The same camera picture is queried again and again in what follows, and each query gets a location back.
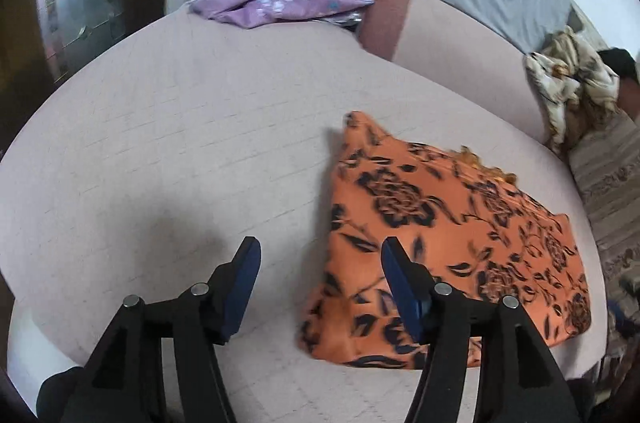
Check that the pink quilted bolster cushion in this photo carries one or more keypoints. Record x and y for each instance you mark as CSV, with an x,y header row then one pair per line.
x,y
448,47

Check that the orange black floral blouse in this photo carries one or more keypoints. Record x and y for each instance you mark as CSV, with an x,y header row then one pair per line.
x,y
469,225

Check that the black garment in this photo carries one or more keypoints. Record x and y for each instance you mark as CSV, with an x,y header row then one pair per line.
x,y
620,62

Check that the striped floral side cushion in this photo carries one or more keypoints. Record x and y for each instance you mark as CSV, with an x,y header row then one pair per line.
x,y
605,167

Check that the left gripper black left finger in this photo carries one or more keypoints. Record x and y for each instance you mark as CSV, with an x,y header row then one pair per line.
x,y
122,380

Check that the cream brown floral blanket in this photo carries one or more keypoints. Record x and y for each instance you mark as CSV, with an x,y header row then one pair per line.
x,y
577,90

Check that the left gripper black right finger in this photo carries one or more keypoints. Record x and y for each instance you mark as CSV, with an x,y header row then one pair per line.
x,y
519,379

